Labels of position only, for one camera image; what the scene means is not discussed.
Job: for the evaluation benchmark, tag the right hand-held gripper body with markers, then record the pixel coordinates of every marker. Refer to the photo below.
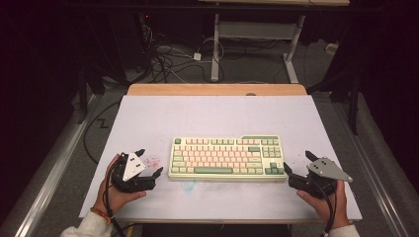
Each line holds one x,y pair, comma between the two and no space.
324,169

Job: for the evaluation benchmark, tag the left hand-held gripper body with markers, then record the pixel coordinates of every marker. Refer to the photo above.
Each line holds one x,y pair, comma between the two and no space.
133,166

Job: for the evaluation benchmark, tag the green and pink keyboard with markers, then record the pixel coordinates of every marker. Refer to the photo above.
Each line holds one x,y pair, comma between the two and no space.
224,158

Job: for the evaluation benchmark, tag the person's right hand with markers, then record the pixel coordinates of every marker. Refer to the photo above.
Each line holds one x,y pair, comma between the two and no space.
321,207

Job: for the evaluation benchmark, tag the person's left hand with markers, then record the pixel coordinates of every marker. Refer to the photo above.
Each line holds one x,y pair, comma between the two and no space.
113,199

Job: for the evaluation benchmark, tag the black stand leg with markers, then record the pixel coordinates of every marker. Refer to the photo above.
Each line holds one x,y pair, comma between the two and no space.
82,98

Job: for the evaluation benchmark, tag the white power adapter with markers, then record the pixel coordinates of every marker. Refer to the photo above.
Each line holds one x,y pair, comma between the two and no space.
197,56

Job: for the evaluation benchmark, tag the metal floor rail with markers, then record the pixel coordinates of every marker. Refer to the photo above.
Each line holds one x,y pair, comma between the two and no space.
56,171
372,177

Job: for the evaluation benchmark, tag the white metal desk frame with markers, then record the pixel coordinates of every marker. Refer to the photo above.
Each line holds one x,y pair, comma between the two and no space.
215,42

